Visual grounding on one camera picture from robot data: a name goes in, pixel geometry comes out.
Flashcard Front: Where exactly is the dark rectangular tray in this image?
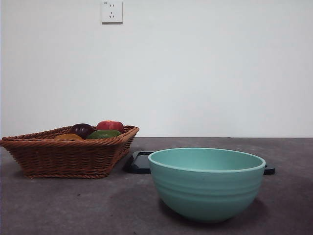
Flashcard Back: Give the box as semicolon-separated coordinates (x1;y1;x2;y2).
122;151;276;176

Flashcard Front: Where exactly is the dark purple plum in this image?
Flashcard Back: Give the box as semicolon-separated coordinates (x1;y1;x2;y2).
69;123;94;140

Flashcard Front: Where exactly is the brown wicker basket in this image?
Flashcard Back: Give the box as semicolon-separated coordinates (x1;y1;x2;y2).
0;125;140;179

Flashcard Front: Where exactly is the red apple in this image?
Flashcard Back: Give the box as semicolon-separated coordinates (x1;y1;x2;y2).
96;120;125;134

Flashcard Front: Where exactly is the green lime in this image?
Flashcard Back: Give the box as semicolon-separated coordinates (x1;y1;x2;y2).
86;129;122;140

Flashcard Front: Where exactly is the teal ribbed bowl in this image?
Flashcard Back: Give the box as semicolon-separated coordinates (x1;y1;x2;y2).
148;147;266;223

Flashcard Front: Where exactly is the white wall power socket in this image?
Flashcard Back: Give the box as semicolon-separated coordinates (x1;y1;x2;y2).
101;0;123;24

